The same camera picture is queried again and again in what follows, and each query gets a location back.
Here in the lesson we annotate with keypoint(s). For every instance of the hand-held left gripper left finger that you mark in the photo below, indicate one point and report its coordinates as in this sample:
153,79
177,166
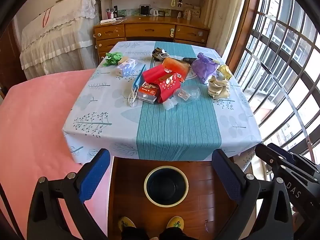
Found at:
95,175

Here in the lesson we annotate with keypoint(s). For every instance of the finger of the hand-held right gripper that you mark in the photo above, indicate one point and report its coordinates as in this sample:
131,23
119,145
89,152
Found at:
265,152
280,150

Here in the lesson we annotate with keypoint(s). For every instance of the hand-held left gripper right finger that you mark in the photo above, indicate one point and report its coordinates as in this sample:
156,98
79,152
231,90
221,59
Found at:
227,177

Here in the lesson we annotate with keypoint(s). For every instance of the beige paper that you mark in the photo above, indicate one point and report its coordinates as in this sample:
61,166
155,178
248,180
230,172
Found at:
218,87

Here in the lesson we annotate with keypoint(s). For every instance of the purple plastic bag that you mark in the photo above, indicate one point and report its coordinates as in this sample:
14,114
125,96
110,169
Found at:
203,67

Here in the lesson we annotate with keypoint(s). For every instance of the white blue tissue box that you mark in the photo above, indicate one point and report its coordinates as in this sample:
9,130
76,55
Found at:
126,66

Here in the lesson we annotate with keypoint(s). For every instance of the green paper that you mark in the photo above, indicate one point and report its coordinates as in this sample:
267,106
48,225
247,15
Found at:
112,58

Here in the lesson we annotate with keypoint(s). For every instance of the dark green printed box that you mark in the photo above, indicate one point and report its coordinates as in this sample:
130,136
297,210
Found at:
188,60

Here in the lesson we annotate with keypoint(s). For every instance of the orange package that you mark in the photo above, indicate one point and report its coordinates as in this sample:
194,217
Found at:
176,66

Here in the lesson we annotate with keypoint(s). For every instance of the metal window grille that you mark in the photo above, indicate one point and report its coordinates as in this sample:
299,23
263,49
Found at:
299,120

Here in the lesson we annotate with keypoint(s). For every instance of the yellow knitted slipper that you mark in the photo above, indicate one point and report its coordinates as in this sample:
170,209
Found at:
176,223
126,223

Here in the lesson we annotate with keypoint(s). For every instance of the table with blue tablecloth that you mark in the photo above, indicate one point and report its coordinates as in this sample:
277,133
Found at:
175,130

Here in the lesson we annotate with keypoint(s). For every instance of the pink bed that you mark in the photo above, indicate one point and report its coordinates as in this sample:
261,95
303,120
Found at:
37,130

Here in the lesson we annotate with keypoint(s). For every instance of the black pants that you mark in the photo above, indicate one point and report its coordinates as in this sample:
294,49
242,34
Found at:
155,235

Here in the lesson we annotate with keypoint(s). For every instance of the yellow crumpled paper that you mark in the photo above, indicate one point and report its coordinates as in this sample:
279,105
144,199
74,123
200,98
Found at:
225,71

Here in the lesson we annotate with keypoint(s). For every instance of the clear plastic blister pack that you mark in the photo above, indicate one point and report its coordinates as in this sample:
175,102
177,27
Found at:
187,93

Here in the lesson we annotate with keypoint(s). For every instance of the small white plastic cup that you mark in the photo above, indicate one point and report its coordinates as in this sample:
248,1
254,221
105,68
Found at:
168,104

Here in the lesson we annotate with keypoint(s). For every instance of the small red box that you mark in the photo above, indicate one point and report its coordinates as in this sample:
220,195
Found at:
147,91

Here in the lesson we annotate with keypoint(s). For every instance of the blue face mask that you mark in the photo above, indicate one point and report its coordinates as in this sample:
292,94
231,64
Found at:
138,80

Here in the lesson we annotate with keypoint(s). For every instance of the black gold crumpled wrapper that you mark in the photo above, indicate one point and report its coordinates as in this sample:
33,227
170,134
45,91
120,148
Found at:
160,53

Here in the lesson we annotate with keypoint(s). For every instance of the brown wooden door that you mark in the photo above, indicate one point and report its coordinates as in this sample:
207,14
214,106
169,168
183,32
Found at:
8,62

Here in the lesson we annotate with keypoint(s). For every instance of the lace covered furniture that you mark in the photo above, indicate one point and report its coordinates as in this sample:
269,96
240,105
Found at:
57,37

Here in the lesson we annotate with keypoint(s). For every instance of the wooden desk with drawers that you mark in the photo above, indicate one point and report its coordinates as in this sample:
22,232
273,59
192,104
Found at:
150,30

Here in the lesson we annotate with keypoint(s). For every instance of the white power strip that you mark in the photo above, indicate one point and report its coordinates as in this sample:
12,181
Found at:
108,20

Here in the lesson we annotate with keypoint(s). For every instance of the wooden window frame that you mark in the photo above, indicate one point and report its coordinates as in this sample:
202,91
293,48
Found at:
246,17

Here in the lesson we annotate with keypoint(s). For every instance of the black picture frame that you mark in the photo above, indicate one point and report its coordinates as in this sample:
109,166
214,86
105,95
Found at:
144,10

